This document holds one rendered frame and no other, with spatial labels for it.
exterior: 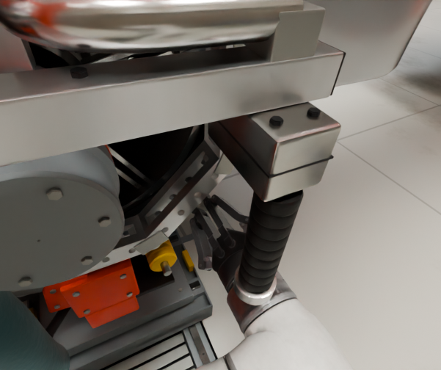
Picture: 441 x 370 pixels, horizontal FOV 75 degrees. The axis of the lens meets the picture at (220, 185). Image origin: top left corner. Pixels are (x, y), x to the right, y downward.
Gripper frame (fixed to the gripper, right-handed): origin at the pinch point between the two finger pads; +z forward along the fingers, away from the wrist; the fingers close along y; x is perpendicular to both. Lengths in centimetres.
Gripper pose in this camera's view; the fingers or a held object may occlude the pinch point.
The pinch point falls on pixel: (197, 194)
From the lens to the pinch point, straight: 56.3
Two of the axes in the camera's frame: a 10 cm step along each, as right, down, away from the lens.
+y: 6.7, -7.1, -2.3
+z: -4.5, -6.3, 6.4
